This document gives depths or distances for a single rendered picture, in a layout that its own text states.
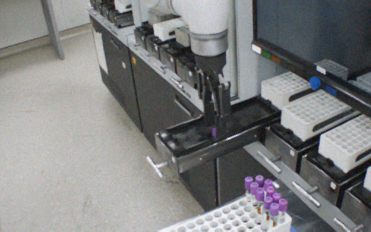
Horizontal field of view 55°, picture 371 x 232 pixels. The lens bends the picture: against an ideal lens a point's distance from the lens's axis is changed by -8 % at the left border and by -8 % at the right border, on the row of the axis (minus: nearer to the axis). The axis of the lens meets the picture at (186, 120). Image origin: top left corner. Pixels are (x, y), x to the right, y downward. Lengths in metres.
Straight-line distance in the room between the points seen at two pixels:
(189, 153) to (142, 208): 1.04
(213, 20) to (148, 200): 1.35
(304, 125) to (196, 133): 0.30
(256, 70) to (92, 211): 1.22
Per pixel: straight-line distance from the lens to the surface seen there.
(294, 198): 0.85
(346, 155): 0.92
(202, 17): 0.85
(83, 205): 2.11
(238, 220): 0.72
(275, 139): 1.06
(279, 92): 1.13
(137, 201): 2.05
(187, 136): 1.06
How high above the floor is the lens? 1.42
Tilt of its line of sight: 33 degrees down
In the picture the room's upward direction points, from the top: 6 degrees counter-clockwise
